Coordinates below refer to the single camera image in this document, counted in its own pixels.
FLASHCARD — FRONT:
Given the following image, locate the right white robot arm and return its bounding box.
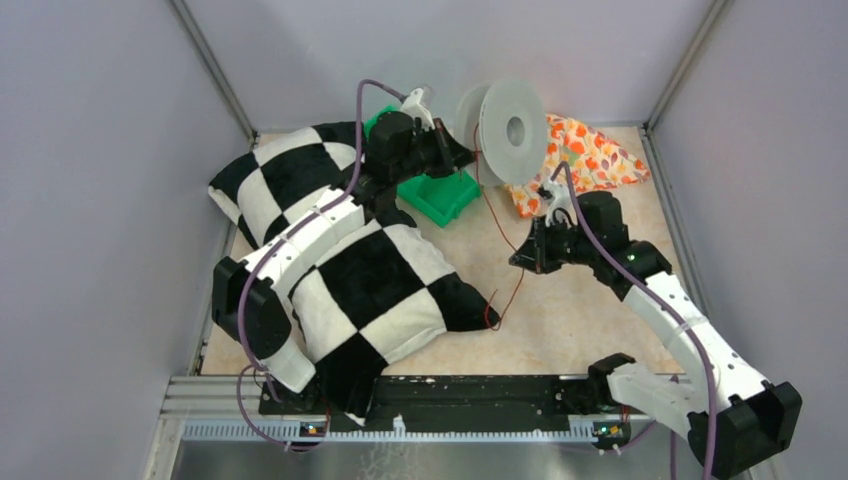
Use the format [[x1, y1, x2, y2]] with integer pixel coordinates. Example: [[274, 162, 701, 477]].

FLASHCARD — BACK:
[[509, 188, 803, 479]]

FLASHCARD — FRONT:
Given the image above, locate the white toothed cable strip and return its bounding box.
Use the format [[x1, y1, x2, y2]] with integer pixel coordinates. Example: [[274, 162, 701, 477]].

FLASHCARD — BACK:
[[182, 417, 597, 443]]

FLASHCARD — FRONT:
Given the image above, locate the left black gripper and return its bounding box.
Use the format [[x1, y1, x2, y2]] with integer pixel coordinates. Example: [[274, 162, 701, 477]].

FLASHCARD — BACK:
[[391, 117, 476, 183]]

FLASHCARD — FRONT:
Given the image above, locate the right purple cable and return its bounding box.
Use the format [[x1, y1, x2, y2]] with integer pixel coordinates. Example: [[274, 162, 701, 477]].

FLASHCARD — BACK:
[[549, 160, 720, 480]]

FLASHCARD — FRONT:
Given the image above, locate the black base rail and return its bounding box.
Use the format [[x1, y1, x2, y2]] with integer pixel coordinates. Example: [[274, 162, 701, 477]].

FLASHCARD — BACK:
[[258, 375, 633, 433]]

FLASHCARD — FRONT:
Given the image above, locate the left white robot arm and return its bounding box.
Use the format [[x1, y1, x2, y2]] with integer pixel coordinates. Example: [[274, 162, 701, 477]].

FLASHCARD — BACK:
[[209, 121, 498, 414]]

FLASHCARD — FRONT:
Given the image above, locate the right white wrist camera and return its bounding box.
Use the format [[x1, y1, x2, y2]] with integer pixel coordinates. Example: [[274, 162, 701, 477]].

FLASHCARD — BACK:
[[537, 179, 574, 227]]

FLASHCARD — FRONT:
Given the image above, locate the red wire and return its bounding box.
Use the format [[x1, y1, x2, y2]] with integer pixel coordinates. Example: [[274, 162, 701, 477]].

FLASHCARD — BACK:
[[471, 122, 526, 333]]

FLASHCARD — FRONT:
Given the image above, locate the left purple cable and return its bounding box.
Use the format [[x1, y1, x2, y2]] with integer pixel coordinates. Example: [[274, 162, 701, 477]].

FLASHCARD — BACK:
[[235, 79, 409, 454]]

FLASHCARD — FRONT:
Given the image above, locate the orange floral cloth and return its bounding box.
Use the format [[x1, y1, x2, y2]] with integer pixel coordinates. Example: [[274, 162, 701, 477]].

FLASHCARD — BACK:
[[506, 113, 651, 218]]

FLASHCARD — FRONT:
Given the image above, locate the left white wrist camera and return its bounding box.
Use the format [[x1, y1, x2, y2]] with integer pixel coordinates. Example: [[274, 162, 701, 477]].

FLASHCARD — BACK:
[[400, 85, 435, 131]]

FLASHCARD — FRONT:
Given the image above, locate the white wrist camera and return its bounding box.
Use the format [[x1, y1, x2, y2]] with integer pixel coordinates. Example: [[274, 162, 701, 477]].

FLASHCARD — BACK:
[[537, 179, 574, 227], [400, 85, 435, 131]]

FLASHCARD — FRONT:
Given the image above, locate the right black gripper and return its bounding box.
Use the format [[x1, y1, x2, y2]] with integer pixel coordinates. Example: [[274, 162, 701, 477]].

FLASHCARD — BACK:
[[511, 213, 599, 274]]

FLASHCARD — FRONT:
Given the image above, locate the green plastic compartment bin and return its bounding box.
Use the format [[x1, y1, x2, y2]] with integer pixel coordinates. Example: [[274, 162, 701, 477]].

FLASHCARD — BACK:
[[356, 108, 480, 227]]

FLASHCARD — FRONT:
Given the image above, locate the black white checkered pillow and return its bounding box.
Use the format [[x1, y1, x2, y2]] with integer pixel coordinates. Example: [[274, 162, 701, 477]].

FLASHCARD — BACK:
[[208, 121, 501, 425]]

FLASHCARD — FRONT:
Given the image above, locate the grey filament spool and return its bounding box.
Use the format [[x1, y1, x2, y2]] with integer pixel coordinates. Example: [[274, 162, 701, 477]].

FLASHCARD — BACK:
[[454, 79, 548, 186]]

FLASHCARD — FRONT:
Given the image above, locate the purple cable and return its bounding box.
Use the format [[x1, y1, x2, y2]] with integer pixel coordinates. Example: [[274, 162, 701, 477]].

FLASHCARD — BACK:
[[235, 79, 409, 454], [549, 160, 720, 480]]

